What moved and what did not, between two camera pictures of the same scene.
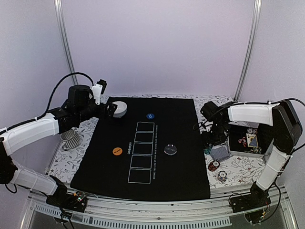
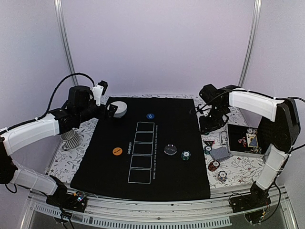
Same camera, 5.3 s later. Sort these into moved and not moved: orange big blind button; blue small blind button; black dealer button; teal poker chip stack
Moved: teal poker chip stack
Not moved: blue small blind button; orange big blind button; black dealer button
